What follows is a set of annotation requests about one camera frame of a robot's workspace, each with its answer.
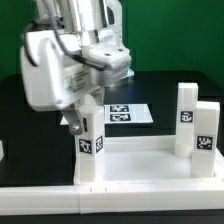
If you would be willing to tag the white block left edge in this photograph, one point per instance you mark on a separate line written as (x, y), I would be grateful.
(1, 151)

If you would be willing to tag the white marker sheet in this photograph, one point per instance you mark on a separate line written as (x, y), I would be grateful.
(120, 113)

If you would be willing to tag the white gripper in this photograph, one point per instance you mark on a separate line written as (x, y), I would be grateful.
(53, 81)

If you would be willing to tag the white front fence bar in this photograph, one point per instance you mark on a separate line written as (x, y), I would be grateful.
(118, 197)

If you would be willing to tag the white desk top tray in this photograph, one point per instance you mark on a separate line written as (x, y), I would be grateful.
(131, 159)

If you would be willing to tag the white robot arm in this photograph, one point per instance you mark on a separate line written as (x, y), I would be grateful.
(91, 21)

